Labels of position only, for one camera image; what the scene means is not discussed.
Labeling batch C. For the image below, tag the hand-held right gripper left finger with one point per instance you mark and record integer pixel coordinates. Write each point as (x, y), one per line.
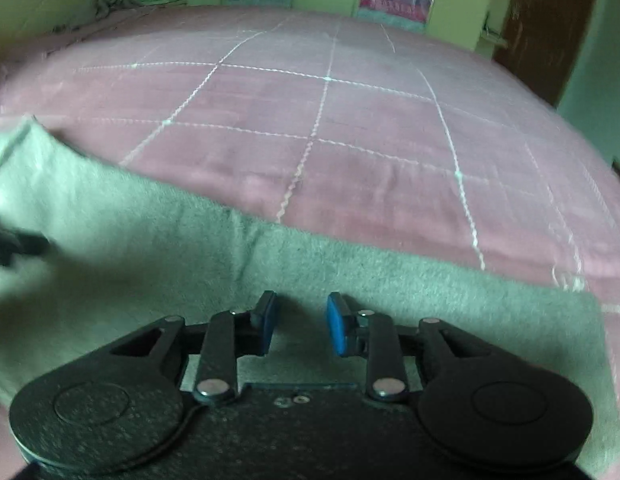
(264, 322)

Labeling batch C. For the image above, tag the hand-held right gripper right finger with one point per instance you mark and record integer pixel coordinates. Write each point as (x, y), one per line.
(337, 325)

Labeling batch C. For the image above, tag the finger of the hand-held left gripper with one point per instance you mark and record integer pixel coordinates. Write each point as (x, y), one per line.
(12, 247)

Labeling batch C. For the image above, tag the green towel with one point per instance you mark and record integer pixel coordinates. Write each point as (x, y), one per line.
(189, 260)

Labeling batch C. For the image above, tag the pink quilted bedspread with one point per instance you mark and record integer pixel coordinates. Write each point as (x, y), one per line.
(365, 135)

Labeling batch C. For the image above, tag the brown wooden door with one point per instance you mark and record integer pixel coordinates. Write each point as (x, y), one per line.
(545, 20)

